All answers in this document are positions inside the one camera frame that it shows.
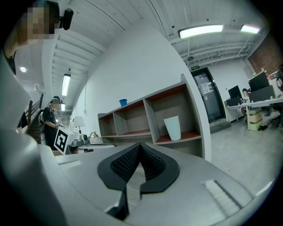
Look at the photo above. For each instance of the green exit sign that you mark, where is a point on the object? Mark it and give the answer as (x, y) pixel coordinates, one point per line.
(195, 67)

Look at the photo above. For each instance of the black glass door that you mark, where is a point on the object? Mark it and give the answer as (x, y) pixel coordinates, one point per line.
(209, 97)

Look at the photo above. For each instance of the teal ceramic mug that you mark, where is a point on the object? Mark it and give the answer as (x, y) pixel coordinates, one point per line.
(173, 129)

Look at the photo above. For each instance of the long ceiling light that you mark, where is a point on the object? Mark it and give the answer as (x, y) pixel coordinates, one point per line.
(66, 85)
(63, 107)
(249, 29)
(200, 31)

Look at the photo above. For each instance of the round ceiling lamp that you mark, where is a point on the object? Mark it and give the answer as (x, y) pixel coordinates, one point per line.
(23, 69)

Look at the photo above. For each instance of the dark wooden staircase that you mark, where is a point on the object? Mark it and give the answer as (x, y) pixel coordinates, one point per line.
(34, 125)

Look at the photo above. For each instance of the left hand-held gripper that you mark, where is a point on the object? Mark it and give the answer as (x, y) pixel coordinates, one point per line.
(60, 141)

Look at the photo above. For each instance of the black desk divider panel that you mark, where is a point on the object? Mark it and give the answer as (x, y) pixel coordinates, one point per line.
(262, 93)

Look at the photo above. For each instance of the long white office desk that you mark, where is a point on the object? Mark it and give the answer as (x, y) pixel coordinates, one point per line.
(241, 106)

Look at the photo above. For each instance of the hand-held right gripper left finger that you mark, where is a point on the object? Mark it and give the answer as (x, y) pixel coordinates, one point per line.
(88, 167)

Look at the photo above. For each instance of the blue plastic cup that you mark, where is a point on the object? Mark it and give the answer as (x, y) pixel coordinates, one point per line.
(123, 103)

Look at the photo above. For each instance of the black head-mounted camera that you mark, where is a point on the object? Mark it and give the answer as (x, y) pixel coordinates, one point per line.
(67, 18)

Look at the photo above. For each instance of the pair of black shoes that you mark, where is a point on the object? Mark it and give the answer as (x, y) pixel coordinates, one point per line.
(262, 127)

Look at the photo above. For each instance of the large black monitor screen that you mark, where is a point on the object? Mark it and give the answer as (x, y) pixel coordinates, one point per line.
(234, 92)
(258, 82)

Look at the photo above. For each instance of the white shade table lamp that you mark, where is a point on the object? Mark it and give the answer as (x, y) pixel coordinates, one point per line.
(79, 122)

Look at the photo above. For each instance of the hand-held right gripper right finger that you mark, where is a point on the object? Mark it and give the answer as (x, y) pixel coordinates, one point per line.
(199, 181)

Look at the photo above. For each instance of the person's head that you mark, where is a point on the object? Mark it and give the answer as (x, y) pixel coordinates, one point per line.
(24, 37)

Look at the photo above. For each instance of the grey wooden shelf unit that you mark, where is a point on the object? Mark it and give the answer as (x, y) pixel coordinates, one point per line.
(194, 110)

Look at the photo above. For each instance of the beige drawer cabinet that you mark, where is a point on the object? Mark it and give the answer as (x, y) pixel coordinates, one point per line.
(255, 121)

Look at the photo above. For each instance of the globe lamp with gold arc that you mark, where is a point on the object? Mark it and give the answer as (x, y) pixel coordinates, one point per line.
(95, 138)

